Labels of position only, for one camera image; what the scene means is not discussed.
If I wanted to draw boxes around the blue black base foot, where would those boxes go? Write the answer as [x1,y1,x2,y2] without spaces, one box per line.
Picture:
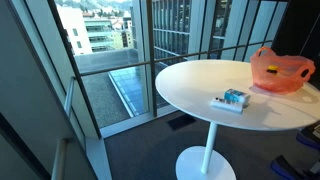
[295,122,320,152]
[270,154,320,180]

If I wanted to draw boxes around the blue candy box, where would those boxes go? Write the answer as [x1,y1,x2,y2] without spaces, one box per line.
[223,88,251,107]

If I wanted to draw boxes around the dark window rail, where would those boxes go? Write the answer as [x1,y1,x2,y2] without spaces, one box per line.
[73,39,274,77]

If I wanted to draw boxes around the yellow capped bottle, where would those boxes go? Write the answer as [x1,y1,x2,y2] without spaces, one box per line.
[265,65,279,75]

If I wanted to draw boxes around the white table pedestal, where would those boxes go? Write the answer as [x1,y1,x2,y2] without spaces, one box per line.
[175,121,237,180]

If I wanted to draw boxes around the dark window mullion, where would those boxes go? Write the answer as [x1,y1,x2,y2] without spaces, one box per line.
[145,0,158,118]
[46,0,103,139]

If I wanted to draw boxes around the orange plastic bag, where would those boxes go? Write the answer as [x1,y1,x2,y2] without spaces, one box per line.
[249,45,317,95]

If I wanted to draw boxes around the dark floor vent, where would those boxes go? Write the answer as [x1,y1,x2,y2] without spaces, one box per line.
[166,114,198,132]

